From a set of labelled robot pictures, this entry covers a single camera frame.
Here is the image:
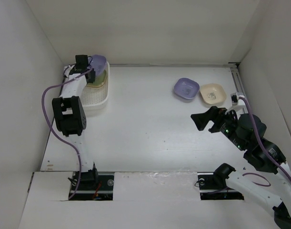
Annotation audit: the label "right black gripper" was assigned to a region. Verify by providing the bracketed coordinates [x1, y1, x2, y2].
[191, 104, 246, 150]

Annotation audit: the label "purple plate front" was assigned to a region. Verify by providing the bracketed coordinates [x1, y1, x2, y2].
[90, 55, 107, 75]

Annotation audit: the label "purple plate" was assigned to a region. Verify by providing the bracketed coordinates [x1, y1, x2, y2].
[90, 55, 107, 75]
[172, 77, 200, 103]

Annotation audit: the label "yellow plate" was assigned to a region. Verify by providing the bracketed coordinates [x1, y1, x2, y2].
[86, 76, 107, 88]

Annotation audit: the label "cream plate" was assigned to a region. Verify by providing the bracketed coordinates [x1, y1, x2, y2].
[200, 83, 227, 105]

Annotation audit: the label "green plate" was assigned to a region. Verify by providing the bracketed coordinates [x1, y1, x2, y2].
[94, 70, 107, 86]

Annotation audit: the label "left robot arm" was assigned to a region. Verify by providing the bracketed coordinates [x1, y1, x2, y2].
[52, 55, 99, 190]

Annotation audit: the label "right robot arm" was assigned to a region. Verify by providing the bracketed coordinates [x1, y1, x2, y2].
[191, 106, 291, 229]

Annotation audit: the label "white perforated plastic bin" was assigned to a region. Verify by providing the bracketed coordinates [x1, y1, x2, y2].
[80, 62, 110, 112]

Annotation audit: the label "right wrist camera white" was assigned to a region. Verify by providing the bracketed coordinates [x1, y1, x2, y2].
[225, 92, 246, 115]

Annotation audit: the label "aluminium rail right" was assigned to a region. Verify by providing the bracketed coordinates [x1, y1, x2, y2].
[229, 62, 247, 98]

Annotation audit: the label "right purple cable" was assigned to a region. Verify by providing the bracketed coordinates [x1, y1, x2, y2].
[235, 95, 291, 188]

